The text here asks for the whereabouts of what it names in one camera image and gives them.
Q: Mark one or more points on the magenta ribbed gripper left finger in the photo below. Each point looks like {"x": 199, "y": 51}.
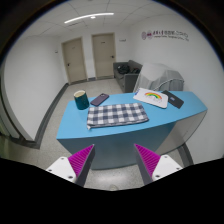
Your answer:
{"x": 74, "y": 168}

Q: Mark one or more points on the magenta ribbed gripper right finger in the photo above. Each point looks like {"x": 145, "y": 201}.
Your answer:
{"x": 153, "y": 166}

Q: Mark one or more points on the blue checkered towel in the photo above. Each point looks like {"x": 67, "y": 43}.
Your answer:
{"x": 116, "y": 115}

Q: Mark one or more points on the white rainbow drawing board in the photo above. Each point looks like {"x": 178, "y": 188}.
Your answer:
{"x": 151, "y": 97}

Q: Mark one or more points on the dark green mug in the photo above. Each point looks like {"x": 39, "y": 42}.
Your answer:
{"x": 81, "y": 99}

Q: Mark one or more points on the black tablet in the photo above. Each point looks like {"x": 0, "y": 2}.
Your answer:
{"x": 173, "y": 99}

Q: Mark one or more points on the purple smartphone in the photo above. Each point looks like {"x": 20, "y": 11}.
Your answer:
{"x": 99, "y": 99}

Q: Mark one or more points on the grey covered object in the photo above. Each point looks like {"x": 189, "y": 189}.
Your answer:
{"x": 159, "y": 77}

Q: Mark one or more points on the grey sofa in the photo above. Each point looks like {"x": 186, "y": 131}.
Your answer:
{"x": 127, "y": 81}

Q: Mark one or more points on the black bag on sofa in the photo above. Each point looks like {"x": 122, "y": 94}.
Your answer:
{"x": 123, "y": 69}

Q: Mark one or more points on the left beige door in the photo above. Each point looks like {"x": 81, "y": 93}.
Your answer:
{"x": 74, "y": 60}

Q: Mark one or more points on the beige door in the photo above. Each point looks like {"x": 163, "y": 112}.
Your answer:
{"x": 104, "y": 54}
{"x": 74, "y": 60}

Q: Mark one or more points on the right beige door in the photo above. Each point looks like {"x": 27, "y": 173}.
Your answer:
{"x": 104, "y": 54}

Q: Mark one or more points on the ceiling light strip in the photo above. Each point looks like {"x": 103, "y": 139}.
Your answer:
{"x": 89, "y": 16}

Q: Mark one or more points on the wall logo sign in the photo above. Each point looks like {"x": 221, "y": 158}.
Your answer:
{"x": 171, "y": 34}

